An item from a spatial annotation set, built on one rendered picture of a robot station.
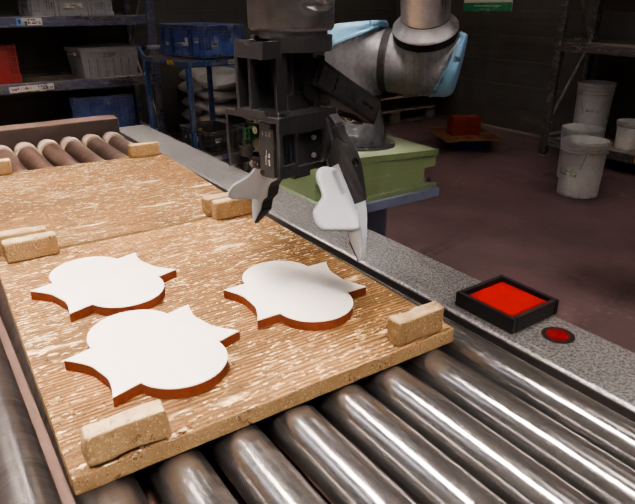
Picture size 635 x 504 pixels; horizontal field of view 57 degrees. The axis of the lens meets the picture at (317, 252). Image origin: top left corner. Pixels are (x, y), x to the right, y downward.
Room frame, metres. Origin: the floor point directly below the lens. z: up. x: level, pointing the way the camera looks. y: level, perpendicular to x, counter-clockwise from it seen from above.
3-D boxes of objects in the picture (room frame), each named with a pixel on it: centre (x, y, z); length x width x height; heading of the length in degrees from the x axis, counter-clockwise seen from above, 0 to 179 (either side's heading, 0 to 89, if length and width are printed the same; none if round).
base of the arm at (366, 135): (1.19, -0.07, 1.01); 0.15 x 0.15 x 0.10
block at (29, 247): (0.65, 0.35, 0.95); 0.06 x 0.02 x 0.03; 123
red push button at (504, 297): (0.56, -0.20, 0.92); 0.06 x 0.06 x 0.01; 35
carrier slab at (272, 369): (0.56, 0.13, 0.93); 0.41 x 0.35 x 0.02; 33
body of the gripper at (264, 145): (0.54, 0.03, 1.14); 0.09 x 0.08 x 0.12; 136
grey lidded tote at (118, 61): (4.95, 1.73, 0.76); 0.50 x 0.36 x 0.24; 130
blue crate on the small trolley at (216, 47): (4.26, 0.79, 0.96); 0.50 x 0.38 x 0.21; 49
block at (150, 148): (1.14, 0.34, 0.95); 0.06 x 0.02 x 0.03; 122
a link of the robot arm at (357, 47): (1.19, -0.08, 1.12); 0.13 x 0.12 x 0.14; 69
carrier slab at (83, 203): (0.91, 0.36, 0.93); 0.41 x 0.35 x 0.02; 32
